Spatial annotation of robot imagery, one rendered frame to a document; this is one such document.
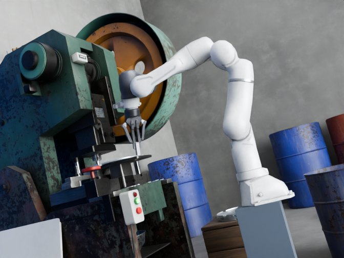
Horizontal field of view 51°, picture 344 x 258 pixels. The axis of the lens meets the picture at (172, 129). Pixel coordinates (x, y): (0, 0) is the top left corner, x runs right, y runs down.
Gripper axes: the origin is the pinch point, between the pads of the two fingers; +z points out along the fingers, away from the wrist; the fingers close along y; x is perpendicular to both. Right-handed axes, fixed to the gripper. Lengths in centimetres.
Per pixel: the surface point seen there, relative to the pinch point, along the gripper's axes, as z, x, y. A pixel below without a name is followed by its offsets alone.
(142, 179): 20.3, 13.3, 3.8
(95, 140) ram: -6.4, 11.2, -17.7
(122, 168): 8.2, 0.9, -8.8
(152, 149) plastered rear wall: 65, 275, 96
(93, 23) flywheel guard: -72, 71, 2
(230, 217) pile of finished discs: 44, -13, 41
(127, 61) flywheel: -45, 54, 16
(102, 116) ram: -16.3, 20.8, -10.8
